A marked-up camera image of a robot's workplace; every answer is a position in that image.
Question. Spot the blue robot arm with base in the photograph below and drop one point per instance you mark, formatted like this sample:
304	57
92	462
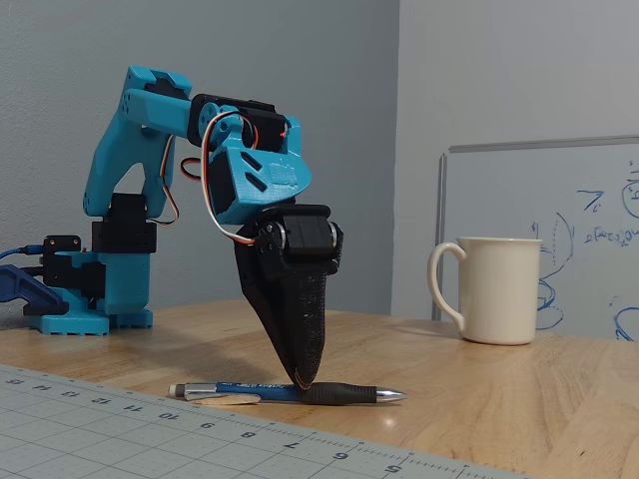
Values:
150	112

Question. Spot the dark blue table clamp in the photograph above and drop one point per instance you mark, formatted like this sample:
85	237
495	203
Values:
25	292

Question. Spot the blue mechanical pencil black grip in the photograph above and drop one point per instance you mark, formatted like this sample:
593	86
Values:
344	394

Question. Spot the whiteboard with blue scribbles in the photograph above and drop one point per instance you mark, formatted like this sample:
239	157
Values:
499	194

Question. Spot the grey gridded cutting mat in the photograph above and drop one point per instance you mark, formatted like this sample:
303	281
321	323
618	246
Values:
125	439

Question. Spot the black controller board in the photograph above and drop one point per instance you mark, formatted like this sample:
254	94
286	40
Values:
60	249

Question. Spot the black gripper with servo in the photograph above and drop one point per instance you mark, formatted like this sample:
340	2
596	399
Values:
306	239

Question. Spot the cream ceramic mug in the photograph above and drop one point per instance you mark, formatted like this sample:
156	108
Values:
501	289

